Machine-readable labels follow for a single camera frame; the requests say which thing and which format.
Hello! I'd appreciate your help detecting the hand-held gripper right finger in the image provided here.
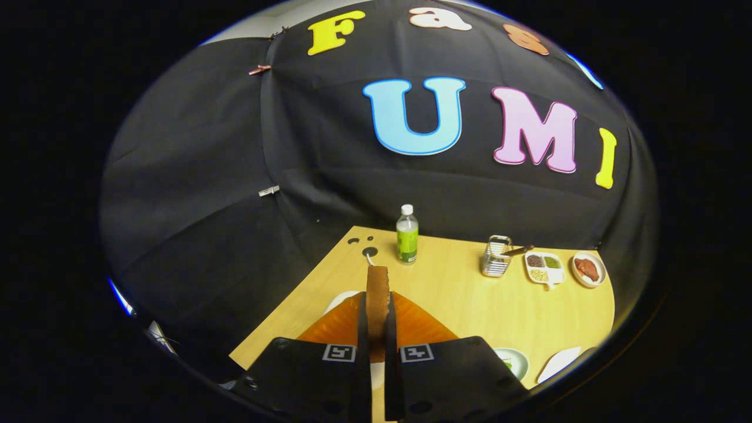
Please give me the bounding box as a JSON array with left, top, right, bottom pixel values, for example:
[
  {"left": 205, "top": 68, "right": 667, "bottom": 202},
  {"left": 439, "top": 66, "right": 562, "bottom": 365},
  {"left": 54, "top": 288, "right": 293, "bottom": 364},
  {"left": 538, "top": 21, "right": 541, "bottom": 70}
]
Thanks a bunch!
[{"left": 384, "top": 291, "right": 531, "bottom": 423}]

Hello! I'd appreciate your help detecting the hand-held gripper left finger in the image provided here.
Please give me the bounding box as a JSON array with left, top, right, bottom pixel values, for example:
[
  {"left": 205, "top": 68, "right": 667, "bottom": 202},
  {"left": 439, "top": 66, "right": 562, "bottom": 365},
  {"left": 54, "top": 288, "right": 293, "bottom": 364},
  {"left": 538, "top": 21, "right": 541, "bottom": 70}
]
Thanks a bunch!
[{"left": 229, "top": 291, "right": 373, "bottom": 423}]

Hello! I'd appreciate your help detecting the white bread slice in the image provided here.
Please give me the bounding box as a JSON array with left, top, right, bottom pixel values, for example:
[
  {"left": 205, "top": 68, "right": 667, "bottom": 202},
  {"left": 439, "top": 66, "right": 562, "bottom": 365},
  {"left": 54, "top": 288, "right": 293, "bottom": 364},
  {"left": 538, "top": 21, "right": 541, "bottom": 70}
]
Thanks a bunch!
[{"left": 365, "top": 266, "right": 391, "bottom": 363}]

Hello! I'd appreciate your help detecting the white toaster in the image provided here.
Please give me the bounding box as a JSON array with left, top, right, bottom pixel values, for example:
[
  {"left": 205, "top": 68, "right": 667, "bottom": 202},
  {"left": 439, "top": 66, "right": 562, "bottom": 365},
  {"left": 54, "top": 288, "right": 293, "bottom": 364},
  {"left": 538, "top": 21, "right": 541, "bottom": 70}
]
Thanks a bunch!
[{"left": 325, "top": 290, "right": 386, "bottom": 421}]

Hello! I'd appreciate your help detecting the clear bottle green label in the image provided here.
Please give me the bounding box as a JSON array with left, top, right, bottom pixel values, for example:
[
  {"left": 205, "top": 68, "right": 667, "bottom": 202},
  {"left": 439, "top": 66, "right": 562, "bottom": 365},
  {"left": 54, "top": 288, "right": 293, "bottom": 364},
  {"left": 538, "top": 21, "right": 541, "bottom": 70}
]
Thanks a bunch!
[{"left": 396, "top": 204, "right": 419, "bottom": 264}]

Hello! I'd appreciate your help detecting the round teal plate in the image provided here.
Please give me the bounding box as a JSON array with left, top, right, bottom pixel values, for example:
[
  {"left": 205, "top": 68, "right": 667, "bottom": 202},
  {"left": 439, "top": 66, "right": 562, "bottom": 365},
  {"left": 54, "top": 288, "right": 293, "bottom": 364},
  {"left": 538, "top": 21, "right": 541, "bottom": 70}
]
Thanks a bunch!
[{"left": 492, "top": 347, "right": 529, "bottom": 382}]

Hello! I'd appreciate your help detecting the square white plate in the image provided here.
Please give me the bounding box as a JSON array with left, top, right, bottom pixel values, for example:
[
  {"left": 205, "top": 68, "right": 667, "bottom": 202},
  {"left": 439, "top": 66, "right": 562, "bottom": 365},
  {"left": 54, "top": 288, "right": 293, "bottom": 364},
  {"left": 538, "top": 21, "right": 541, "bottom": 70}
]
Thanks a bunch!
[{"left": 536, "top": 345, "right": 583, "bottom": 384}]

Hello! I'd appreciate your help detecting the white divided dish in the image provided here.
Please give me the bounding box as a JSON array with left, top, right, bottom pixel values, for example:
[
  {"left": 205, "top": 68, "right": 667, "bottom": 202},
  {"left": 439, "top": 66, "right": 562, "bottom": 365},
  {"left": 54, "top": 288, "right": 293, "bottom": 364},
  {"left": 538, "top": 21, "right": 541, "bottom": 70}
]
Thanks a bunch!
[{"left": 523, "top": 251, "right": 566, "bottom": 290}]

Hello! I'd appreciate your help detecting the black backdrop cloth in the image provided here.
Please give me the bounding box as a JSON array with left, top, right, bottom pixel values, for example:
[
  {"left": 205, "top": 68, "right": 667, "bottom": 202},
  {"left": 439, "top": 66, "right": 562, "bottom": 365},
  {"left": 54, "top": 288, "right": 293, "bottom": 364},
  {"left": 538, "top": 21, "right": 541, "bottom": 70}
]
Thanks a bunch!
[{"left": 100, "top": 0, "right": 659, "bottom": 353}]

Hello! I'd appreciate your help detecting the round white plate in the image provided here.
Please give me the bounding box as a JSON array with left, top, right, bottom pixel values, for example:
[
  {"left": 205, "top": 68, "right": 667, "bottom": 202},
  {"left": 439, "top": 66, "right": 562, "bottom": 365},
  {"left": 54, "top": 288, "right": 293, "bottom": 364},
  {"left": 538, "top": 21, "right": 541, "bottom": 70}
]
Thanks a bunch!
[{"left": 571, "top": 251, "right": 607, "bottom": 288}]

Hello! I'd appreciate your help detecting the metal wire basket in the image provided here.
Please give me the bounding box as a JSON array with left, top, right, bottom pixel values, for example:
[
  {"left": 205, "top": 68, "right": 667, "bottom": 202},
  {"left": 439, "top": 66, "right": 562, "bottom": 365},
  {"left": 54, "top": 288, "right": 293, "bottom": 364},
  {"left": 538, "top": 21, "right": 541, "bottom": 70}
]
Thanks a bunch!
[{"left": 480, "top": 235, "right": 513, "bottom": 278}]

